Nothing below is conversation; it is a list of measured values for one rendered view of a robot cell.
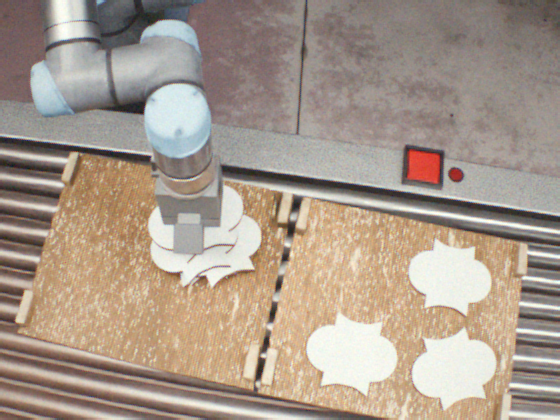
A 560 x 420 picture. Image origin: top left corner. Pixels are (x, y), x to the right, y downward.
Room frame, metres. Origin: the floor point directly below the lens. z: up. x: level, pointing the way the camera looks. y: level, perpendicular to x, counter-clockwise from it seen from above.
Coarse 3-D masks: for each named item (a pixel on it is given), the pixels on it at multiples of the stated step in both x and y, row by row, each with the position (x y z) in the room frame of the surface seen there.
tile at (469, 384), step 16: (464, 336) 0.30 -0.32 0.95; (432, 352) 0.27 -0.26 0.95; (448, 352) 0.27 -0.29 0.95; (464, 352) 0.27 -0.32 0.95; (480, 352) 0.27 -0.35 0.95; (416, 368) 0.24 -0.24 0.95; (432, 368) 0.24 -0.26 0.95; (448, 368) 0.24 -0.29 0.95; (464, 368) 0.24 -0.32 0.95; (480, 368) 0.24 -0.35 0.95; (416, 384) 0.21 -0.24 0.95; (432, 384) 0.21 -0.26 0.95; (448, 384) 0.21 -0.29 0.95; (464, 384) 0.21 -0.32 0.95; (480, 384) 0.21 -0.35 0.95; (448, 400) 0.19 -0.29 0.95
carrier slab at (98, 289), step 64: (64, 192) 0.51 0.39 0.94; (128, 192) 0.52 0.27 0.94; (256, 192) 0.54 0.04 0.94; (64, 256) 0.39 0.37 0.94; (128, 256) 0.40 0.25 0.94; (256, 256) 0.42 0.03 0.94; (64, 320) 0.28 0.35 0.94; (128, 320) 0.29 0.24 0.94; (192, 320) 0.30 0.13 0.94; (256, 320) 0.31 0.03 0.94
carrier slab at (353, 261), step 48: (336, 240) 0.46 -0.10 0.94; (384, 240) 0.46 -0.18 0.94; (432, 240) 0.47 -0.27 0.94; (480, 240) 0.47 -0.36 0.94; (288, 288) 0.37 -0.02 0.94; (336, 288) 0.37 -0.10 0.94; (384, 288) 0.38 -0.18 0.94; (288, 336) 0.29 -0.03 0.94; (384, 336) 0.29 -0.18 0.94; (432, 336) 0.30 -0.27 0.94; (480, 336) 0.30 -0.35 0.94; (288, 384) 0.21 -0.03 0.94; (384, 384) 0.21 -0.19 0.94
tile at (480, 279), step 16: (416, 256) 0.43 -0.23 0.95; (432, 256) 0.43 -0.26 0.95; (448, 256) 0.44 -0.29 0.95; (464, 256) 0.44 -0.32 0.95; (416, 272) 0.40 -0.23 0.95; (432, 272) 0.41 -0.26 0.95; (448, 272) 0.41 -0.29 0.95; (464, 272) 0.41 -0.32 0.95; (480, 272) 0.41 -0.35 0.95; (416, 288) 0.38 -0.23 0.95; (432, 288) 0.38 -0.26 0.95; (448, 288) 0.38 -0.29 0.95; (464, 288) 0.38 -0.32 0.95; (480, 288) 0.38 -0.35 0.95; (432, 304) 0.35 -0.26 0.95; (448, 304) 0.35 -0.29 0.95; (464, 304) 0.35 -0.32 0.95
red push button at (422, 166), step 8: (408, 152) 0.64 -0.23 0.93; (416, 152) 0.64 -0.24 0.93; (424, 152) 0.64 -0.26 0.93; (408, 160) 0.63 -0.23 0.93; (416, 160) 0.63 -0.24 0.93; (424, 160) 0.63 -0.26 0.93; (432, 160) 0.63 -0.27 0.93; (408, 168) 0.61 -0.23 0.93; (416, 168) 0.61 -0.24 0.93; (424, 168) 0.61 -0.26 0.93; (432, 168) 0.61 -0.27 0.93; (408, 176) 0.59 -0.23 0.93; (416, 176) 0.59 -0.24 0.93; (424, 176) 0.59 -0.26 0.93; (432, 176) 0.60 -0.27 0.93
